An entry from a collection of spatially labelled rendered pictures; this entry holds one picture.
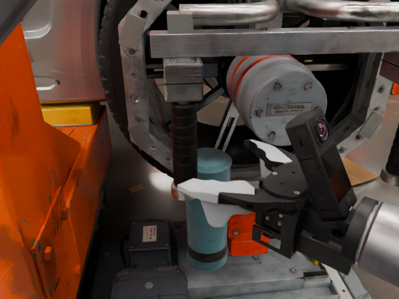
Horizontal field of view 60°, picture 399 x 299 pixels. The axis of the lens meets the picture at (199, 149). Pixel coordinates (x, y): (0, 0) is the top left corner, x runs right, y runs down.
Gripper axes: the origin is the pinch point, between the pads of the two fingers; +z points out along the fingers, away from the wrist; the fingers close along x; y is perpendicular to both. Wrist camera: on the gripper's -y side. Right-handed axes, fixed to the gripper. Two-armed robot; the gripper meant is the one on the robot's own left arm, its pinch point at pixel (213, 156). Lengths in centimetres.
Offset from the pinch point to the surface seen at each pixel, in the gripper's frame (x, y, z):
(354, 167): 158, 82, 13
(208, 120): 161, 82, 122
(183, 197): -1.8, 7.6, 3.9
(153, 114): 17.1, 6.9, 29.2
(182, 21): 1.2, -16.5, 6.0
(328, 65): 46.5, -2.5, 2.0
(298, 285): 43, 63, -2
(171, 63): -1.7, -12.0, 5.3
